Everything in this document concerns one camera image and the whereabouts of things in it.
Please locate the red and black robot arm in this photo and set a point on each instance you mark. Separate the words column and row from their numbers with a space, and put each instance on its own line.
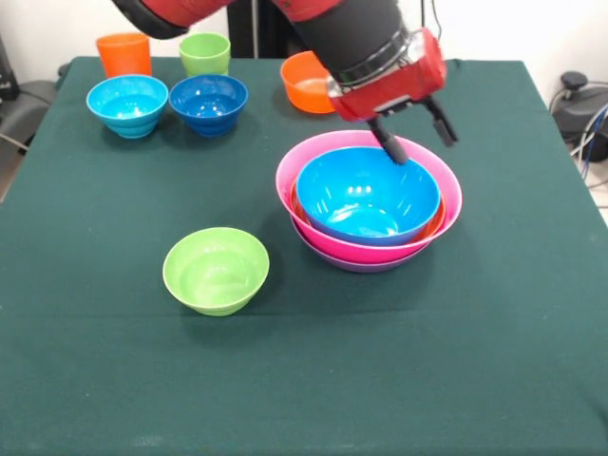
column 351, row 33

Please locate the large pink bowl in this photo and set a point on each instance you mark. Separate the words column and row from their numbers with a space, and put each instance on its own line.
column 361, row 254

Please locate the small dark blue bowl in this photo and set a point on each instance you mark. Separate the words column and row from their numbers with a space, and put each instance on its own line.
column 209, row 107

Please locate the small green bowl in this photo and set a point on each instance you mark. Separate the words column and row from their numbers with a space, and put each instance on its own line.
column 216, row 275

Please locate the green cup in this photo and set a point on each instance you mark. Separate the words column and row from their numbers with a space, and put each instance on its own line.
column 204, row 54

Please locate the wide orange bowl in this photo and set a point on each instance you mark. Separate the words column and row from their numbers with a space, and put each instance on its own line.
column 439, row 223

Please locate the dark green tablecloth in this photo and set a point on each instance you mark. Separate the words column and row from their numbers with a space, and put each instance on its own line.
column 304, row 380

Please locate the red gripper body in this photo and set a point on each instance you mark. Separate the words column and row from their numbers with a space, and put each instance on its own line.
column 404, row 83

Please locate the small light blue bowl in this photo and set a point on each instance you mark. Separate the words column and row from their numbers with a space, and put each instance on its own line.
column 127, row 107

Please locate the small deep orange bowl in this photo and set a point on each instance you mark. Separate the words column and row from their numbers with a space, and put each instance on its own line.
column 304, row 90

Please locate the grey wheeled floor base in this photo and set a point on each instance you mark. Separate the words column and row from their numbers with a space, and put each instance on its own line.
column 582, row 102
column 28, row 107

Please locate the orange cup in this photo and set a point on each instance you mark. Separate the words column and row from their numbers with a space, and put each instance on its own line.
column 123, row 54

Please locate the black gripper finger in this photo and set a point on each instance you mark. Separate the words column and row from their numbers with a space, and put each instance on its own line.
column 389, row 142
column 442, row 121

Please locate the medium blue bowl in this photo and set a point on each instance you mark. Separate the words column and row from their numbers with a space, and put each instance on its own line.
column 366, row 190

